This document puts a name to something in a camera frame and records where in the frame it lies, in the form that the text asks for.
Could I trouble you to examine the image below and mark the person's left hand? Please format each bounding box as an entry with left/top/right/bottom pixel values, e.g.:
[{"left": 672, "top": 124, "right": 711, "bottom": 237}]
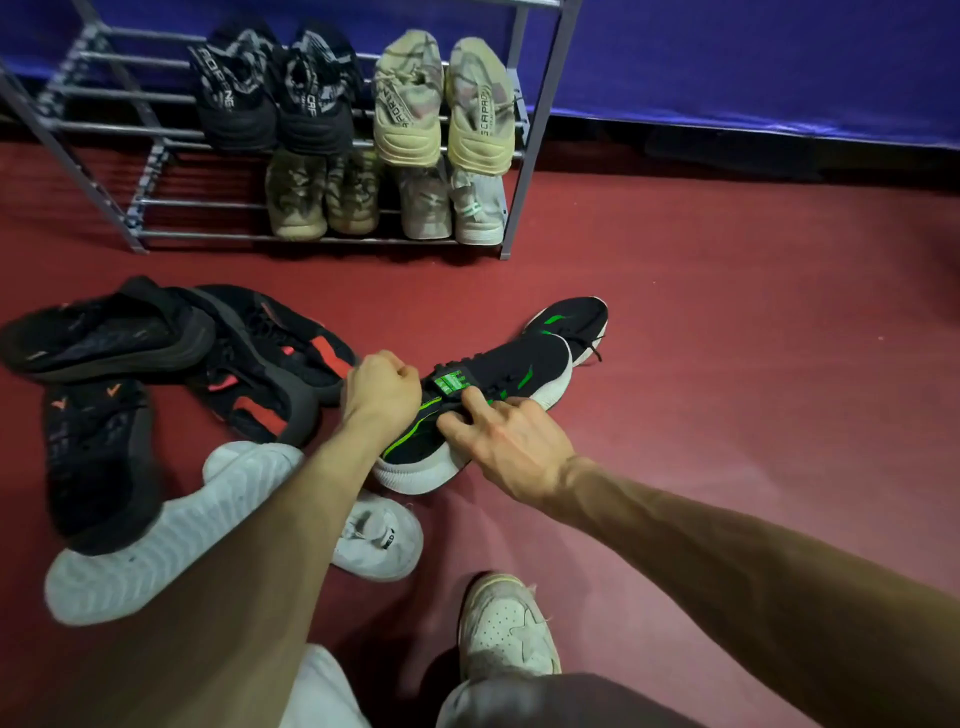
[{"left": 341, "top": 350, "right": 423, "bottom": 451}]

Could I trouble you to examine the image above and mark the person's right hand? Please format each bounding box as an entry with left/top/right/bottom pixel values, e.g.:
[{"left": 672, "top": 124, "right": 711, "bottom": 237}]
[{"left": 437, "top": 386, "right": 579, "bottom": 519}]

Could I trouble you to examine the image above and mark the black green sneaker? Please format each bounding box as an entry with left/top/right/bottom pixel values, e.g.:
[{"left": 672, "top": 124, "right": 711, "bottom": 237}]
[
  {"left": 372, "top": 332, "right": 575, "bottom": 497},
  {"left": 521, "top": 296, "right": 610, "bottom": 369}
]

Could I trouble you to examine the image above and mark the person's right forearm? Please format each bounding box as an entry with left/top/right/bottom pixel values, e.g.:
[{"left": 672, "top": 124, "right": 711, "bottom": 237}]
[{"left": 541, "top": 456, "right": 960, "bottom": 728}]

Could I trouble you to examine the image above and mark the person's left forearm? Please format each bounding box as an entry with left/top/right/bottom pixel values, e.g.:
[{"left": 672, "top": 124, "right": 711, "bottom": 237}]
[{"left": 67, "top": 421, "right": 405, "bottom": 728}]

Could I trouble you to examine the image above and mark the black sneaker with red patches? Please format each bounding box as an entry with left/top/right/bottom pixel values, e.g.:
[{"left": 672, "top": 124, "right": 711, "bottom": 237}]
[
  {"left": 183, "top": 283, "right": 363, "bottom": 408},
  {"left": 186, "top": 358, "right": 322, "bottom": 449}
]

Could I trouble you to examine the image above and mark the white sneaker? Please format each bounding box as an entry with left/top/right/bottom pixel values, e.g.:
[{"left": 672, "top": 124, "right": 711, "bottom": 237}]
[
  {"left": 330, "top": 491, "right": 425, "bottom": 583},
  {"left": 43, "top": 441, "right": 306, "bottom": 628}
]

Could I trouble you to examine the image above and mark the pale grey sneaker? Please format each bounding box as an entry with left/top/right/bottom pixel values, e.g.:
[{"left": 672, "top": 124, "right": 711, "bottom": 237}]
[
  {"left": 448, "top": 169, "right": 509, "bottom": 247},
  {"left": 393, "top": 165, "right": 453, "bottom": 242}
]

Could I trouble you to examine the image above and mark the khaki sneaker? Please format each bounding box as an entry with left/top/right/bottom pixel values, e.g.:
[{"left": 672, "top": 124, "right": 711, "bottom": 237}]
[
  {"left": 324, "top": 150, "right": 384, "bottom": 237},
  {"left": 264, "top": 148, "right": 330, "bottom": 242}
]

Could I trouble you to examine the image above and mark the person's white worn shoe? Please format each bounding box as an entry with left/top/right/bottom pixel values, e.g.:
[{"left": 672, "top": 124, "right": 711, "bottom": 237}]
[{"left": 457, "top": 573, "right": 563, "bottom": 682}]

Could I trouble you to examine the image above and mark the beige patterned sneaker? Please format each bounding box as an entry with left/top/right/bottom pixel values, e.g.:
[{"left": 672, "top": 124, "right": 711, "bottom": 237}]
[
  {"left": 445, "top": 36, "right": 518, "bottom": 177},
  {"left": 372, "top": 30, "right": 446, "bottom": 169}
]

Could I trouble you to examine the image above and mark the person's grey trouser leg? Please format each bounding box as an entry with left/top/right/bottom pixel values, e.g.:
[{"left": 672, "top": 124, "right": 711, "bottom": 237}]
[{"left": 437, "top": 672, "right": 708, "bottom": 728}]

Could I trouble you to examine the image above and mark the grey metal shoe rack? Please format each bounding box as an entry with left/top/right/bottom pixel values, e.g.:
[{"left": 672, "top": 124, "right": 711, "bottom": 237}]
[{"left": 0, "top": 0, "right": 585, "bottom": 261}]

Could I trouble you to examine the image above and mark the person's white trouser leg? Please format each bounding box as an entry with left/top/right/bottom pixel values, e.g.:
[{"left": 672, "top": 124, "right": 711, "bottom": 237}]
[{"left": 279, "top": 643, "right": 373, "bottom": 728}]

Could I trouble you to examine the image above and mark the black patterned sneaker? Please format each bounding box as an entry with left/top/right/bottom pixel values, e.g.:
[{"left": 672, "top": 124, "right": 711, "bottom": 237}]
[
  {"left": 276, "top": 24, "right": 363, "bottom": 156},
  {"left": 187, "top": 24, "right": 280, "bottom": 155}
]

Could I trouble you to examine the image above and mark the black sneaker with orange marks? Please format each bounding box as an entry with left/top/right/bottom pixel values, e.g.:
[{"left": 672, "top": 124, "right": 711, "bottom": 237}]
[
  {"left": 0, "top": 276, "right": 218, "bottom": 385},
  {"left": 41, "top": 377, "right": 164, "bottom": 558}
]

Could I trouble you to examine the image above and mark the blue cloth curtain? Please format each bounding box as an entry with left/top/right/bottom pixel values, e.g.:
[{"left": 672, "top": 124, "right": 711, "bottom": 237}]
[{"left": 0, "top": 0, "right": 960, "bottom": 150}]

